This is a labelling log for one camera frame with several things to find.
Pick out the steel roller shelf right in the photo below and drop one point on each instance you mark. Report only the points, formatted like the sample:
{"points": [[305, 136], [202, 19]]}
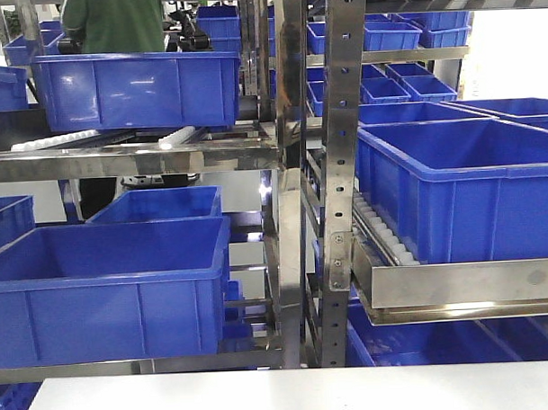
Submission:
{"points": [[395, 288]]}

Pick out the blue bin behind lower left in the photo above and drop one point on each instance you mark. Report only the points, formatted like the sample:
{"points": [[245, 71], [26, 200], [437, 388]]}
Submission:
{"points": [[153, 205]]}

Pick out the blue bin bottom right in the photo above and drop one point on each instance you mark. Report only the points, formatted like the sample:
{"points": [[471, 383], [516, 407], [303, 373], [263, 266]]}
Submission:
{"points": [[448, 342]]}

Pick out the steel shelf rack left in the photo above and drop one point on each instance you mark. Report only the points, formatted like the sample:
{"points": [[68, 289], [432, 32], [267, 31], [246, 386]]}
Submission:
{"points": [[278, 155]]}

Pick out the large blue bin lower left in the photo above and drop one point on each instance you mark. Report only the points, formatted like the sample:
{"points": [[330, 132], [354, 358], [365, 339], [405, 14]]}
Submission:
{"points": [[75, 294]]}

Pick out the blue bin far left edge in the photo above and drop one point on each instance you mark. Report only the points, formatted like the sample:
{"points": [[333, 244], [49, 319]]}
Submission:
{"points": [[13, 96]]}

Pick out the steel perforated upright post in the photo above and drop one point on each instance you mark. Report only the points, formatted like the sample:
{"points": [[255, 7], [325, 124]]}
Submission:
{"points": [[342, 68]]}

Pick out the large blue bin right shelf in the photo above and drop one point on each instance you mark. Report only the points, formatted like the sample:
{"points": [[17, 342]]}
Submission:
{"points": [[459, 191]]}

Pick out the blue bin upper left shelf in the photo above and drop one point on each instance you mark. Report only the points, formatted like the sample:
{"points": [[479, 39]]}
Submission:
{"points": [[141, 91]]}

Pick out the person in green shirt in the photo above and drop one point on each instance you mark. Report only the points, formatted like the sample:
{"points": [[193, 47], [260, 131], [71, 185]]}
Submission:
{"points": [[115, 26]]}

